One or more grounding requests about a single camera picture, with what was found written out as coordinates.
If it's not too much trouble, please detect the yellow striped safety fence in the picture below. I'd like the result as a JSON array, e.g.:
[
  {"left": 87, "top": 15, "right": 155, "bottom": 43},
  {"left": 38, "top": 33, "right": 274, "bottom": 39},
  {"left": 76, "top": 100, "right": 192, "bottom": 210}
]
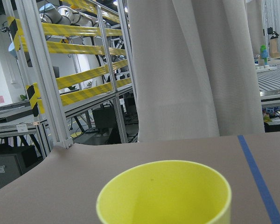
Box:
[{"left": 7, "top": 0, "right": 133, "bottom": 117}]

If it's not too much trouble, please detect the white curtain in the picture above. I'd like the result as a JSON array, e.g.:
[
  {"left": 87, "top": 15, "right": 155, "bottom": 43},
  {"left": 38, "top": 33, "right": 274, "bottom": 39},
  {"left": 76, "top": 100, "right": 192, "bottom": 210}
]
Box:
[{"left": 127, "top": 0, "right": 264, "bottom": 142}]

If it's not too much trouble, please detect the yellow plastic cup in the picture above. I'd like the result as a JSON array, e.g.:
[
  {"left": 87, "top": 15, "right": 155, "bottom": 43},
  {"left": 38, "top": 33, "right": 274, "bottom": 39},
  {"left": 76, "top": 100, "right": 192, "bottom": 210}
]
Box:
[{"left": 96, "top": 160, "right": 232, "bottom": 224}]

